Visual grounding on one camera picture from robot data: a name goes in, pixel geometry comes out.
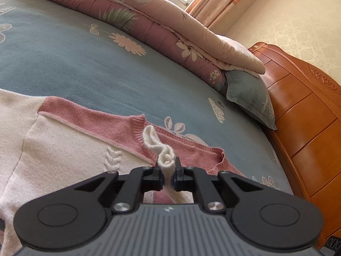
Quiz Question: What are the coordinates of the pink and white knit sweater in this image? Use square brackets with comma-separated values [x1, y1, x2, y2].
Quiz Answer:
[0, 89, 247, 256]

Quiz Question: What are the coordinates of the grey-blue printed pillow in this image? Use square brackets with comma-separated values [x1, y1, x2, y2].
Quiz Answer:
[224, 69, 277, 131]

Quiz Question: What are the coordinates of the folded pink floral quilt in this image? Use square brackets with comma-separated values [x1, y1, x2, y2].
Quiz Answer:
[0, 0, 265, 98]

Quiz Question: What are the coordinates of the wooden headboard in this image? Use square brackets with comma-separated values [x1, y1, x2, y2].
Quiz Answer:
[248, 41, 341, 248]

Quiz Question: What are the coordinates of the bed with blue floral sheet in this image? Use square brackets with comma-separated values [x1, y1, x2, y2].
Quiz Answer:
[0, 0, 293, 256]

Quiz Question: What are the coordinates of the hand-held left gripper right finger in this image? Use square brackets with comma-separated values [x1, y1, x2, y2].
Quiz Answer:
[173, 157, 267, 214]

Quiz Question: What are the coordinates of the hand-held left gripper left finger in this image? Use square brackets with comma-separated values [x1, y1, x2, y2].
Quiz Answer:
[75, 165, 163, 214]

